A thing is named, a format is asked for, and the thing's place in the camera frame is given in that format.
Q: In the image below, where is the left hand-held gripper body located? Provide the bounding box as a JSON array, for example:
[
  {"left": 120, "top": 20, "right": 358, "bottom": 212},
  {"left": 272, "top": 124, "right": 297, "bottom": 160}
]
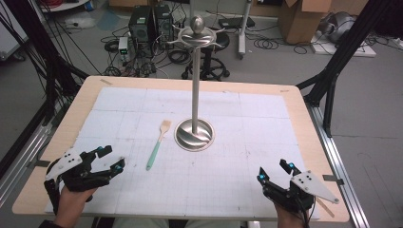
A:
[{"left": 44, "top": 147, "right": 110, "bottom": 216}]

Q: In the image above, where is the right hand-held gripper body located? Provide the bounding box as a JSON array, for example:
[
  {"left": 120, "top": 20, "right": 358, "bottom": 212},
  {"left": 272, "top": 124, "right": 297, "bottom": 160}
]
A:
[{"left": 263, "top": 170, "right": 340, "bottom": 214}]

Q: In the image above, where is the green-handled wooden spatula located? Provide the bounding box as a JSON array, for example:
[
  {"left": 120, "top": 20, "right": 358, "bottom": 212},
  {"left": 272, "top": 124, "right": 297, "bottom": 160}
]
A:
[{"left": 145, "top": 119, "right": 172, "bottom": 171}]

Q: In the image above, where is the silver metal utensil stand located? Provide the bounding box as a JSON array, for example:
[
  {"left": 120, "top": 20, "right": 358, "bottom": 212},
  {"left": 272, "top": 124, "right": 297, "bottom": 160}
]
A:
[{"left": 166, "top": 14, "right": 224, "bottom": 152}]

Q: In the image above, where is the person's right hand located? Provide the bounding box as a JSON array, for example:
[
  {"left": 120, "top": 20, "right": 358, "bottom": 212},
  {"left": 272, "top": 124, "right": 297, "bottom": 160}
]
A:
[{"left": 274, "top": 202, "right": 310, "bottom": 228}]

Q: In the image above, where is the person's left hand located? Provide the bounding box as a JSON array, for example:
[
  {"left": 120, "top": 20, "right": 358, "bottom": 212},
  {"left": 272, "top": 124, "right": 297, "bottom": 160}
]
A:
[{"left": 53, "top": 186, "right": 96, "bottom": 228}]

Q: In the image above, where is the black tape piece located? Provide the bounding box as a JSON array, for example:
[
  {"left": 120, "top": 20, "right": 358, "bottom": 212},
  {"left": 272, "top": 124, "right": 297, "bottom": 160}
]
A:
[
  {"left": 322, "top": 174, "right": 345, "bottom": 186},
  {"left": 29, "top": 160, "right": 51, "bottom": 169}
]

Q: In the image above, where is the thin wooden stick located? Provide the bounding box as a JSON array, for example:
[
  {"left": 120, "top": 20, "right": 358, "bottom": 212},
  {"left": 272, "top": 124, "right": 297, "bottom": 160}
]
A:
[{"left": 314, "top": 196, "right": 336, "bottom": 219}]

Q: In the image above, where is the white grid mat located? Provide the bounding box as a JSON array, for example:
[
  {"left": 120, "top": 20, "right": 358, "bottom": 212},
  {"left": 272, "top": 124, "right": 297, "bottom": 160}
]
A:
[{"left": 45, "top": 86, "right": 321, "bottom": 221}]

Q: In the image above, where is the white power supply unit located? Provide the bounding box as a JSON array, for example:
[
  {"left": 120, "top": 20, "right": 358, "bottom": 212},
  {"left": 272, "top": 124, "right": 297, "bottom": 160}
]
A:
[{"left": 118, "top": 36, "right": 129, "bottom": 55}]

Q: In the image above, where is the black stool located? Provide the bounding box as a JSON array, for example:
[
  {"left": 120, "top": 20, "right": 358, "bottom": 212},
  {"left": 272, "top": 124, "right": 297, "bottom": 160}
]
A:
[{"left": 182, "top": 31, "right": 231, "bottom": 81}]

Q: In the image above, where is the black computer tower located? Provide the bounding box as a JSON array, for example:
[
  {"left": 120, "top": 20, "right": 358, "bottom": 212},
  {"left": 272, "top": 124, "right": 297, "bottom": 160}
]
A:
[
  {"left": 153, "top": 4, "right": 175, "bottom": 44},
  {"left": 128, "top": 5, "right": 154, "bottom": 44}
]

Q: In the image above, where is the white floor board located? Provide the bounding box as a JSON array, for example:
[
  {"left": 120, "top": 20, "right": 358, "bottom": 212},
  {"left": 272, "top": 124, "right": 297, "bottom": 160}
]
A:
[{"left": 310, "top": 30, "right": 377, "bottom": 58}]

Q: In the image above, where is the white cabinet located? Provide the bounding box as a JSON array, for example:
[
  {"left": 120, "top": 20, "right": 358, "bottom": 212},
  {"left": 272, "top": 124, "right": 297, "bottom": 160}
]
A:
[{"left": 0, "top": 4, "right": 30, "bottom": 62}]

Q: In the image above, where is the cardboard box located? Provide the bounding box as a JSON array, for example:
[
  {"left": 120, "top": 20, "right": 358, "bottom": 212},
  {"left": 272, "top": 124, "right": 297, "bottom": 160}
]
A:
[{"left": 278, "top": 0, "right": 335, "bottom": 46}]

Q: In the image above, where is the white stand pole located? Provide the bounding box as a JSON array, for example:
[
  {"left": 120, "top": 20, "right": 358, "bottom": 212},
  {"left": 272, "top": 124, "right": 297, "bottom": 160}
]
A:
[{"left": 237, "top": 0, "right": 255, "bottom": 60}]

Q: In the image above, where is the grey rounded appliance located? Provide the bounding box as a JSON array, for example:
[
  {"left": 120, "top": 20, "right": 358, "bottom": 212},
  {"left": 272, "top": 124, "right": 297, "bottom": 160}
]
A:
[{"left": 318, "top": 11, "right": 358, "bottom": 45}]

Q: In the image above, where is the white round table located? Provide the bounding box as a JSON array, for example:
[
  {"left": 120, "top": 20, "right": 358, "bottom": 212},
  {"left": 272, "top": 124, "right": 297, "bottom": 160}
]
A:
[{"left": 37, "top": 0, "right": 90, "bottom": 13}]

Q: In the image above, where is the flat black device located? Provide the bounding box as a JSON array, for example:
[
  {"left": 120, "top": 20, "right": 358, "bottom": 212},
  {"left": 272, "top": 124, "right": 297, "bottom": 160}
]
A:
[{"left": 218, "top": 16, "right": 257, "bottom": 29}]

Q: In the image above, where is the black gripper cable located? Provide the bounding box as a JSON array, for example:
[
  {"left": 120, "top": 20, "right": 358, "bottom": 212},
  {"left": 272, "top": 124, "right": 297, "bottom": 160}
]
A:
[{"left": 297, "top": 196, "right": 317, "bottom": 228}]

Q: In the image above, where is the aluminium rail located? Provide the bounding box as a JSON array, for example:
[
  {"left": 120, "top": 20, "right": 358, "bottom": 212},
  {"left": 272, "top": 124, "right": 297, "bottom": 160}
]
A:
[
  {"left": 305, "top": 103, "right": 371, "bottom": 228},
  {"left": 0, "top": 123, "right": 53, "bottom": 207}
]

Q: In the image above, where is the tangle of floor cables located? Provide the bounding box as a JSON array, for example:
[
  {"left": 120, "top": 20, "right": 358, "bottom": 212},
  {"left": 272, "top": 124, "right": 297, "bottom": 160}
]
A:
[{"left": 100, "top": 27, "right": 192, "bottom": 78}]

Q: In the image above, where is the black frame post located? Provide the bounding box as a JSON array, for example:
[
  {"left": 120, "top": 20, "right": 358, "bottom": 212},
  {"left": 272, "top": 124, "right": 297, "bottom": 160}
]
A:
[
  {"left": 0, "top": 0, "right": 90, "bottom": 127},
  {"left": 296, "top": 0, "right": 395, "bottom": 138}
]

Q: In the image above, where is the coiled black cable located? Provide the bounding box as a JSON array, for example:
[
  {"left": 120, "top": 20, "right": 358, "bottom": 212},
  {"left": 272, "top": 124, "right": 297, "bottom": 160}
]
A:
[{"left": 253, "top": 36, "right": 280, "bottom": 50}]

